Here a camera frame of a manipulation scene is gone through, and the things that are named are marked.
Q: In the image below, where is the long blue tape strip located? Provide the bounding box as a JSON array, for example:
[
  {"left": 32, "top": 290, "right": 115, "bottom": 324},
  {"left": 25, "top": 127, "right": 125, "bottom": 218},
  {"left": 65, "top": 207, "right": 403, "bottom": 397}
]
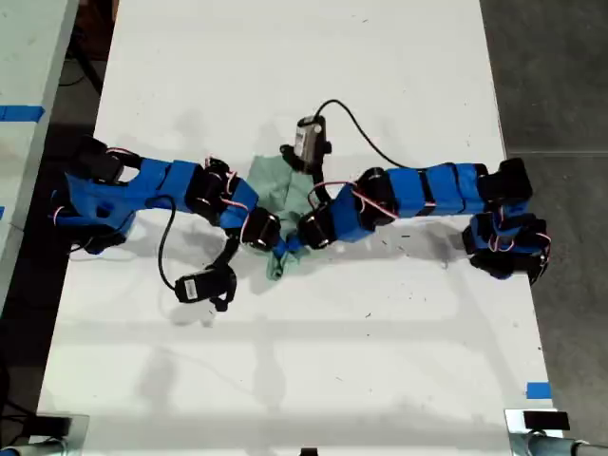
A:
[{"left": 0, "top": 104, "right": 46, "bottom": 123}]

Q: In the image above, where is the short blue tape strip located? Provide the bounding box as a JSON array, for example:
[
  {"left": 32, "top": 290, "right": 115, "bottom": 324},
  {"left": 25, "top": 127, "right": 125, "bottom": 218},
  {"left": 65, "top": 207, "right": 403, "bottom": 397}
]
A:
[{"left": 525, "top": 381, "right": 553, "bottom": 401}]

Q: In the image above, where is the black camera stalk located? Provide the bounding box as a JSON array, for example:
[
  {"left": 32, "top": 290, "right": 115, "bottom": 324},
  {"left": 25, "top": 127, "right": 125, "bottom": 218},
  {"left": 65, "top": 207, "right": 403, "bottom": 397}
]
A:
[
  {"left": 212, "top": 235, "right": 241, "bottom": 275},
  {"left": 278, "top": 142, "right": 333, "bottom": 191}
]

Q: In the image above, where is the black camera box white label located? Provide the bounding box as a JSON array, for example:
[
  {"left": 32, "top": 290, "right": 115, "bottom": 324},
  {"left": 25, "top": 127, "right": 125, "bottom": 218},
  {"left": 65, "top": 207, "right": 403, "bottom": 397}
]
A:
[{"left": 174, "top": 268, "right": 238, "bottom": 313}]

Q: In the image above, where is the black floor cable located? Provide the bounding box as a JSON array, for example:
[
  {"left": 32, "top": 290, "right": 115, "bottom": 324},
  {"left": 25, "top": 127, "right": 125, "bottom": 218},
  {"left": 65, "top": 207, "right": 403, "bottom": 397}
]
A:
[{"left": 59, "top": 45, "right": 105, "bottom": 96}]

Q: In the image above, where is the black camera box silver label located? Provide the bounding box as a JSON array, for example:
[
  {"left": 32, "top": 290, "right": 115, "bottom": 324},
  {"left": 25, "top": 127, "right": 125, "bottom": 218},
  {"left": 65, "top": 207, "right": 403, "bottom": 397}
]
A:
[{"left": 293, "top": 113, "right": 330, "bottom": 165}]

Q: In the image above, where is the grey metal pipe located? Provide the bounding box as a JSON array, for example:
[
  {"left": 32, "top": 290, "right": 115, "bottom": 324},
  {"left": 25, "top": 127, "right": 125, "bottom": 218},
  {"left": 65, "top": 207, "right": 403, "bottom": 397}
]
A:
[
  {"left": 0, "top": 439, "right": 70, "bottom": 456},
  {"left": 524, "top": 432, "right": 608, "bottom": 456}
]

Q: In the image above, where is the black camera cable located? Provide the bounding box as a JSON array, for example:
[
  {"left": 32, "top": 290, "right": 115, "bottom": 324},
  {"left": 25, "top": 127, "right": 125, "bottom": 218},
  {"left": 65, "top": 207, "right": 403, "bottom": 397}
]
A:
[
  {"left": 315, "top": 98, "right": 414, "bottom": 171},
  {"left": 157, "top": 194, "right": 181, "bottom": 292}
]

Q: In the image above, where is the white side table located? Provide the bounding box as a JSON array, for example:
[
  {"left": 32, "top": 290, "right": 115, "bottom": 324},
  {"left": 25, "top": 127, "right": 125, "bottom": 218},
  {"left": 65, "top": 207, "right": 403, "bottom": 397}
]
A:
[{"left": 0, "top": 0, "right": 81, "bottom": 314}]

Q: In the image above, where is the pale green T-shirt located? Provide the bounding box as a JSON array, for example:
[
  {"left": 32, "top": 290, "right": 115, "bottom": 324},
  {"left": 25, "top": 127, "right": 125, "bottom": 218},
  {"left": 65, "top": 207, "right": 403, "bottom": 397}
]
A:
[{"left": 245, "top": 154, "right": 320, "bottom": 282}]

